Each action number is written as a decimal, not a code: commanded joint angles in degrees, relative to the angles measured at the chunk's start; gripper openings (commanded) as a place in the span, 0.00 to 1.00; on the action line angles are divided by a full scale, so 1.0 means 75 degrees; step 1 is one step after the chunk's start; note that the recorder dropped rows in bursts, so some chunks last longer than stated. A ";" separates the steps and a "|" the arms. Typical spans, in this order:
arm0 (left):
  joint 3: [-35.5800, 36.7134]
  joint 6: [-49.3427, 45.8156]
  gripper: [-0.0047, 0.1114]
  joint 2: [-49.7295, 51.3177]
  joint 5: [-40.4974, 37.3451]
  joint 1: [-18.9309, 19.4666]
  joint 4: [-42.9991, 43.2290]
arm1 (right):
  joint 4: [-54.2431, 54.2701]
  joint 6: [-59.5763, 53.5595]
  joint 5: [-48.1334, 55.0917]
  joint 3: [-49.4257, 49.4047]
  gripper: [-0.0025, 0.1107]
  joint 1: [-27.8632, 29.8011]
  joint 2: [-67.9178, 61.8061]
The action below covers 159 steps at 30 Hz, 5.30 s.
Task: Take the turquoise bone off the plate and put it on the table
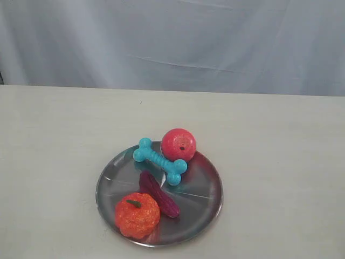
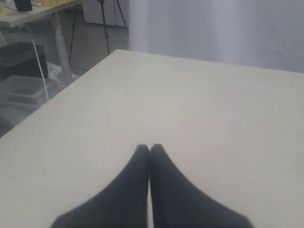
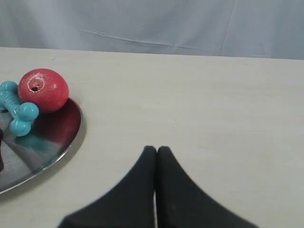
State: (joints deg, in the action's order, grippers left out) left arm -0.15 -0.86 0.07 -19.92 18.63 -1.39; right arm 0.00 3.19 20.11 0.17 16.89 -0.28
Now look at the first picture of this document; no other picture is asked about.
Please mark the red toy apple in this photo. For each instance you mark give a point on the red toy apple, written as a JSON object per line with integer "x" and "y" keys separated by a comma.
{"x": 178, "y": 143}

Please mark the white backdrop curtain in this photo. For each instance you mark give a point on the white backdrop curtain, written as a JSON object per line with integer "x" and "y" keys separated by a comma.
{"x": 275, "y": 47}

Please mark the teal toy bone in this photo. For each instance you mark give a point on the teal toy bone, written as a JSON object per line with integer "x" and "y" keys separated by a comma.
{"x": 173, "y": 170}

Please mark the round metal plate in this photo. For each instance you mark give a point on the round metal plate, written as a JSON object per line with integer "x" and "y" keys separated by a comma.
{"x": 199, "y": 197}

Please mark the orange toy pumpkin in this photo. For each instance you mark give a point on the orange toy pumpkin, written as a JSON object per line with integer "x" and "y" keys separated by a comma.
{"x": 137, "y": 215}

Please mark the purple toy vegetable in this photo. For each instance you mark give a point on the purple toy vegetable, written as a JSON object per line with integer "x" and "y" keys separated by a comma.
{"x": 149, "y": 185}

